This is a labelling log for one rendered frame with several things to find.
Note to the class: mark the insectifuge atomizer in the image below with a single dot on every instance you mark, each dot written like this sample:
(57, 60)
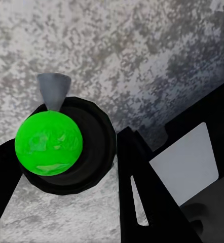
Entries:
(68, 144)

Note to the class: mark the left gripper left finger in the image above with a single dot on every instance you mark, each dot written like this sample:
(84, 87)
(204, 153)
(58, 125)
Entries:
(10, 172)

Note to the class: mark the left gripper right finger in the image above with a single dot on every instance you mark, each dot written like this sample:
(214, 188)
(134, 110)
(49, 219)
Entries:
(167, 223)

